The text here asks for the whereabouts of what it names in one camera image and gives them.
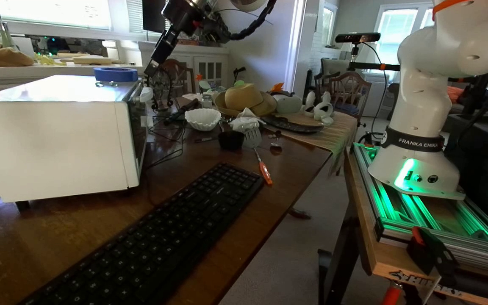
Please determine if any oven door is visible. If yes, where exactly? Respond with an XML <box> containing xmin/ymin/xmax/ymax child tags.
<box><xmin>128</xmin><ymin>83</ymin><xmax>151</xmax><ymax>188</ymax></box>

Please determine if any white toaster oven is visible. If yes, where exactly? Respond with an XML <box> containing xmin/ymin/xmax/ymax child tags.
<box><xmin>0</xmin><ymin>75</ymin><xmax>154</xmax><ymax>211</ymax></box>

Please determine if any white cabinet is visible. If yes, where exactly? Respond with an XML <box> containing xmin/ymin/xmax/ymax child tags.
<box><xmin>139</xmin><ymin>41</ymin><xmax>230</xmax><ymax>90</ymax></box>

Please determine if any wooden chair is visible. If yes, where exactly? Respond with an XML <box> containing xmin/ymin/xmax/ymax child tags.
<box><xmin>322</xmin><ymin>71</ymin><xmax>372</xmax><ymax>124</ymax></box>
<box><xmin>159</xmin><ymin>58</ymin><xmax>197</xmax><ymax>96</ymax></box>

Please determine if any blue tape roll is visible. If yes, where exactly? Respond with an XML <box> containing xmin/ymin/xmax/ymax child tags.
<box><xmin>94</xmin><ymin>67</ymin><xmax>139</xmax><ymax>83</ymax></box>

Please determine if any wooden cutting board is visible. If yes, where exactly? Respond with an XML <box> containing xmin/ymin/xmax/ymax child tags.
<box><xmin>72</xmin><ymin>55</ymin><xmax>114</xmax><ymax>66</ymax></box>

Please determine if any straw hat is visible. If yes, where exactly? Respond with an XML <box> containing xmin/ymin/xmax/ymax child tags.
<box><xmin>215</xmin><ymin>83</ymin><xmax>277</xmax><ymax>118</ymax></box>

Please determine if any white paper coffee filter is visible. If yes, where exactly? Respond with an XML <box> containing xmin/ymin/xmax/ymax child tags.
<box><xmin>185</xmin><ymin>108</ymin><xmax>222</xmax><ymax>131</ymax></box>

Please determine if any small black cup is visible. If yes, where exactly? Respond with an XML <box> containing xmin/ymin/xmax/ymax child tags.
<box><xmin>218</xmin><ymin>130</ymin><xmax>245</xmax><ymax>151</ymax></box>

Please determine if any white headset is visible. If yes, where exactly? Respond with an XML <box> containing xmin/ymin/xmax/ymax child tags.
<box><xmin>272</xmin><ymin>93</ymin><xmax>303</xmax><ymax>114</ymax></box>

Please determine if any window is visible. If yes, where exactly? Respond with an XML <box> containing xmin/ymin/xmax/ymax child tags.
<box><xmin>373</xmin><ymin>3</ymin><xmax>434</xmax><ymax>73</ymax></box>
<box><xmin>321</xmin><ymin>3</ymin><xmax>338</xmax><ymax>48</ymax></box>

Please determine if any white hand controller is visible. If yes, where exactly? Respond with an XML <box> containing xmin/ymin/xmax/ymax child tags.
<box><xmin>313</xmin><ymin>91</ymin><xmax>335</xmax><ymax>126</ymax></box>
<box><xmin>304</xmin><ymin>91</ymin><xmax>316</xmax><ymax>117</ymax></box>

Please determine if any dark oval tray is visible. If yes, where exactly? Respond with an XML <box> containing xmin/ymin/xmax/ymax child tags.
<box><xmin>263</xmin><ymin>113</ymin><xmax>325</xmax><ymax>134</ymax></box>

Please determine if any striped table runner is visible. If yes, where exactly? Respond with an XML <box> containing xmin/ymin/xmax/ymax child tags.
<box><xmin>269</xmin><ymin>111</ymin><xmax>358</xmax><ymax>175</ymax></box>

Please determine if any black keyboard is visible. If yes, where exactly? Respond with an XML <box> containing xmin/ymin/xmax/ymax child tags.
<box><xmin>17</xmin><ymin>162</ymin><xmax>265</xmax><ymax>305</ymax></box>

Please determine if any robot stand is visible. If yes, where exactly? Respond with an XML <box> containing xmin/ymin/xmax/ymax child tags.
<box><xmin>318</xmin><ymin>142</ymin><xmax>488</xmax><ymax>305</ymax></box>

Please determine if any black and orange clamp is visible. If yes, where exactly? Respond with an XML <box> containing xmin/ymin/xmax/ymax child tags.
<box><xmin>407</xmin><ymin>226</ymin><xmax>459</xmax><ymax>277</ymax></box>

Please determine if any black wall screen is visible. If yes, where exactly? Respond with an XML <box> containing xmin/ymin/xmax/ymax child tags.
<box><xmin>142</xmin><ymin>0</ymin><xmax>167</xmax><ymax>34</ymax></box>

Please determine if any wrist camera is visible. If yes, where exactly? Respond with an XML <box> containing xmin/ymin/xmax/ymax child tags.
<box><xmin>200</xmin><ymin>13</ymin><xmax>233</xmax><ymax>44</ymax></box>

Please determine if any wire stand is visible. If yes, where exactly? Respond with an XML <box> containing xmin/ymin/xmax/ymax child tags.
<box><xmin>148</xmin><ymin>68</ymin><xmax>177</xmax><ymax>113</ymax></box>

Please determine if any oven door handle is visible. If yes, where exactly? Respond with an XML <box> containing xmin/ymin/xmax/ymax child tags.
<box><xmin>139</xmin><ymin>86</ymin><xmax>155</xmax><ymax>128</ymax></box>

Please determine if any black cable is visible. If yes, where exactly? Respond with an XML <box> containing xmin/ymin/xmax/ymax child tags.
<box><xmin>356</xmin><ymin>42</ymin><xmax>389</xmax><ymax>145</ymax></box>
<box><xmin>141</xmin><ymin>114</ymin><xmax>186</xmax><ymax>173</ymax></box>

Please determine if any spatula with orange handle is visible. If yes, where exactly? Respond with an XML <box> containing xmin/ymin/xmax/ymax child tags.
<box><xmin>243</xmin><ymin>127</ymin><xmax>274</xmax><ymax>186</ymax></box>

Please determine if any camera on mount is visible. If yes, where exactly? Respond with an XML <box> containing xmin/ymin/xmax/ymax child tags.
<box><xmin>335</xmin><ymin>32</ymin><xmax>401</xmax><ymax>72</ymax></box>

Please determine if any clamp with orange handle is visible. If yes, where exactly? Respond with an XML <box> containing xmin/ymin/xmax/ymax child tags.
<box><xmin>381</xmin><ymin>280</ymin><xmax>404</xmax><ymax>305</ymax></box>

